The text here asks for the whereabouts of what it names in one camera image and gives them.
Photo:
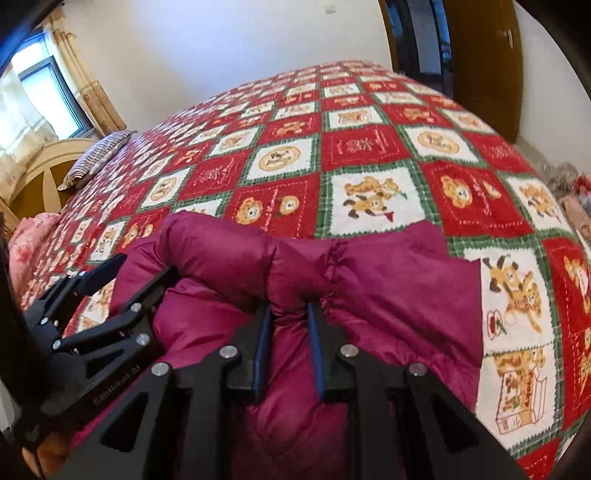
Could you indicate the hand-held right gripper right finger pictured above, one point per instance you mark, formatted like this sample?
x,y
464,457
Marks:
x,y
316,350

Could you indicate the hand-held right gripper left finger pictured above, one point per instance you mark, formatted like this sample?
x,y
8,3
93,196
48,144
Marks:
x,y
261,350

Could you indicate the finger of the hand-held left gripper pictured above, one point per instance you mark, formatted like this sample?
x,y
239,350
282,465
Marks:
x,y
99,277
152,286

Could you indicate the magenta down jacket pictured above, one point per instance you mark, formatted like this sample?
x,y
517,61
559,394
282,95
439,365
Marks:
x,y
392,295

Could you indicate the pile of clothes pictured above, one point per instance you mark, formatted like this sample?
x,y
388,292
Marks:
x,y
572,203

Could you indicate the person's left hand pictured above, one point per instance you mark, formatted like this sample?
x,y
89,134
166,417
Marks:
x,y
48,457

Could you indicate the pink floral pillow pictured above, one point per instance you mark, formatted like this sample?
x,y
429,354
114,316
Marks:
x,y
34,240

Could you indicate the striped pillow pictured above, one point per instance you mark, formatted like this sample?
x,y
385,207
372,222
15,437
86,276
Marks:
x,y
97,159

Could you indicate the beige wooden headboard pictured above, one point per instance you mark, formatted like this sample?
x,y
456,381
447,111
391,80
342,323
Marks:
x,y
46,170

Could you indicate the beige patterned curtain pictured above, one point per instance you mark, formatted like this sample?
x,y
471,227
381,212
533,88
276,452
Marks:
x,y
92,92

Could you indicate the window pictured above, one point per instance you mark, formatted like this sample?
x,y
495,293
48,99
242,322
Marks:
x,y
46,92

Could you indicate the red checkered printed quilt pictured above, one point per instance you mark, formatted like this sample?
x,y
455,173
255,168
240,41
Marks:
x,y
369,143

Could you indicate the brown wooden door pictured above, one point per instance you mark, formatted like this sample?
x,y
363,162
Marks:
x,y
480,69

